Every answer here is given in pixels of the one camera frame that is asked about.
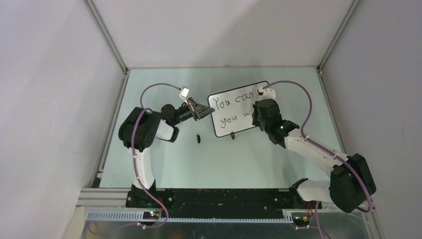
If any purple cable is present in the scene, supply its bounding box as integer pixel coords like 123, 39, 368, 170
262, 80, 376, 239
86, 82, 183, 237

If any aluminium frame rail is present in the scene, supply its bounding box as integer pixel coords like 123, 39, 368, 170
76, 188, 377, 225

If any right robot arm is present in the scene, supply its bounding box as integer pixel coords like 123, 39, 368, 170
252, 99, 377, 213

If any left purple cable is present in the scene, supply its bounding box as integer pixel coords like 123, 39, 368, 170
86, 82, 183, 237

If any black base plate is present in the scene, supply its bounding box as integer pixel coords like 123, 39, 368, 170
125, 186, 308, 220

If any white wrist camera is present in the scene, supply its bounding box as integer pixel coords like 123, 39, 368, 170
179, 86, 190, 105
257, 87, 276, 101

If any black framed whiteboard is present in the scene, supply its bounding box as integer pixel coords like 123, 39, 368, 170
208, 81, 269, 138

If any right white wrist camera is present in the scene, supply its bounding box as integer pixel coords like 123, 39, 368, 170
257, 87, 276, 101

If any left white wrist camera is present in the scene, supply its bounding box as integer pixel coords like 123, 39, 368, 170
179, 86, 190, 105

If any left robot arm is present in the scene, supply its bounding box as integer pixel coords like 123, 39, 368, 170
118, 98, 215, 208

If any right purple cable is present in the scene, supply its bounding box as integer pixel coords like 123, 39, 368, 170
262, 80, 376, 239

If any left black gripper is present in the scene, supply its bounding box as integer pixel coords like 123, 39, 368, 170
172, 97, 214, 125

